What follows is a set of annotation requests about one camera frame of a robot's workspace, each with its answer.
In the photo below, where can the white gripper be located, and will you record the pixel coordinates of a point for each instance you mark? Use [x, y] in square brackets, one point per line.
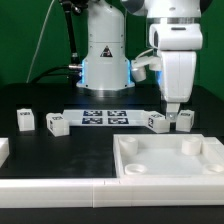
[176, 46]

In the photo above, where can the white square tabletop part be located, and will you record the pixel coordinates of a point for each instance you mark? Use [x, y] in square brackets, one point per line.
[167, 155]

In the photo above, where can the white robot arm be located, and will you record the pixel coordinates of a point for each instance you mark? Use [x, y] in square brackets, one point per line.
[113, 44]

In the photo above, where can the white sheet with fiducial tags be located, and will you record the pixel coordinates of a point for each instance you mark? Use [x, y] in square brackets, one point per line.
[104, 117]

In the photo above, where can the white U-shaped obstacle fence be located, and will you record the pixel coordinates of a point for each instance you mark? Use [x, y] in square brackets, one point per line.
[112, 192]

